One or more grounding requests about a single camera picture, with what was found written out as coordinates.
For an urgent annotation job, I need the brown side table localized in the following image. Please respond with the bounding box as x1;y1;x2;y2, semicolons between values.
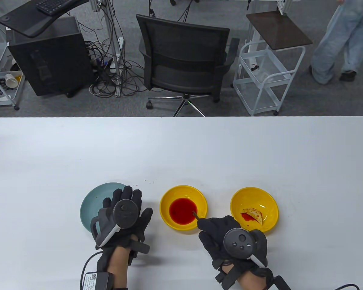
246;11;313;50

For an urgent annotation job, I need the person's left forearm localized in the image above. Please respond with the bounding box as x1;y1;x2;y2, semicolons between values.
107;246;131;290

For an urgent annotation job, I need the tangle of black cables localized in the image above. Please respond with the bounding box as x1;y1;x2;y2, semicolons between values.
82;39;149;98

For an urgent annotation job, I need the red soy sauce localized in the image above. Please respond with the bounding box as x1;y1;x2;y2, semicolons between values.
169;198;198;225

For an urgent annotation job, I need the yellow sauce bowl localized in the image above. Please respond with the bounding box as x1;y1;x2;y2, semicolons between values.
159;185;208;231

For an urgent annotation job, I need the pale dumpling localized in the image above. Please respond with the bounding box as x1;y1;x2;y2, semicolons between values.
240;207;263;226

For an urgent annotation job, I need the black computer tower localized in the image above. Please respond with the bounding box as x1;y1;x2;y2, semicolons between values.
6;17;94;98

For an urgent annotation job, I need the black box with white label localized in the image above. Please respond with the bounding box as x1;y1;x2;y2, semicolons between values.
80;272;117;290

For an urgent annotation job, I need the black office chair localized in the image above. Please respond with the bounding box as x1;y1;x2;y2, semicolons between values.
136;14;241;117

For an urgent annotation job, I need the person's right forearm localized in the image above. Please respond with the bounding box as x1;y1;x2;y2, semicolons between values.
230;266;274;290

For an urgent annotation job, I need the teal plate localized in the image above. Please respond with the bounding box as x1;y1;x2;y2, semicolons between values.
80;182;133;234

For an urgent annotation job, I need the grey white controller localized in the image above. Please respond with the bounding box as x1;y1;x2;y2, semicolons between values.
91;199;139;247
223;228;267;268

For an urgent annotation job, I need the person's left hand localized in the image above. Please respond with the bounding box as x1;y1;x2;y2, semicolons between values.
91;186;154;250

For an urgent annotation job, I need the black keyboard tray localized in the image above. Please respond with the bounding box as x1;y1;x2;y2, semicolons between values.
0;0;90;38

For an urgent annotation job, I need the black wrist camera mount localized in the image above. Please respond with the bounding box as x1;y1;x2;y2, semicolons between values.
129;240;151;266
215;263;245;290

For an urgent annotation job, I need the yellow dumpling bowl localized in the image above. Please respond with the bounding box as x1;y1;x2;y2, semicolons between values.
230;187;279;236

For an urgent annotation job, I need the white wire cart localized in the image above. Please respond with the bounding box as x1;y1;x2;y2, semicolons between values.
0;27;26;111

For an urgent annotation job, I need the person's right hand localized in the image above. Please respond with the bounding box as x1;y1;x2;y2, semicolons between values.
197;215;268;269

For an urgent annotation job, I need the black keyboard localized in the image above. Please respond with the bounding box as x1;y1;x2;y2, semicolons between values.
36;0;79;15

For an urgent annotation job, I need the aluminium frame post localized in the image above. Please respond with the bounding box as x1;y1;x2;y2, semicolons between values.
101;0;123;98
275;0;301;15

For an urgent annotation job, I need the white rolling cart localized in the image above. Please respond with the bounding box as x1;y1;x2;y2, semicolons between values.
232;41;306;117

